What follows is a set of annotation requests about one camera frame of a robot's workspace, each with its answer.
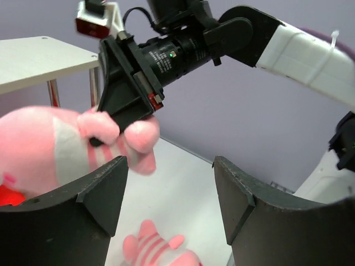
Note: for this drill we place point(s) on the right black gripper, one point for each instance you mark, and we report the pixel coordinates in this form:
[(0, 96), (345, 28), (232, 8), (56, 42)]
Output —
[(189, 37)]

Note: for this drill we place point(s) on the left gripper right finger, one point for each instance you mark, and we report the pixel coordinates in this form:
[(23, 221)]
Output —
[(266, 226)]

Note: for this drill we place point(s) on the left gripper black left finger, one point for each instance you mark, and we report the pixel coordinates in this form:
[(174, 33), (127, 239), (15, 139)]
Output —
[(71, 225)]

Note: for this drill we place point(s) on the red plush purple horn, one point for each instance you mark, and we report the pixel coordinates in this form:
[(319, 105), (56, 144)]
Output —
[(9, 197)]

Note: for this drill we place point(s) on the pink striped plush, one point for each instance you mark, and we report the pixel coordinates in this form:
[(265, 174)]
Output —
[(43, 148), (148, 247)]

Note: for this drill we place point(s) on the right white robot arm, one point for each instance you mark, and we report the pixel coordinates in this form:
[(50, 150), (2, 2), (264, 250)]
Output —
[(317, 61)]

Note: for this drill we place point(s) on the white two-tier shelf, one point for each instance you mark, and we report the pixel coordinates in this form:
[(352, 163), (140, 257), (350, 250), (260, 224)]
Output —
[(30, 61)]

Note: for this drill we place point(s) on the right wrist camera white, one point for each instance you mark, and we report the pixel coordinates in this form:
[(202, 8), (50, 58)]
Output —
[(99, 19)]

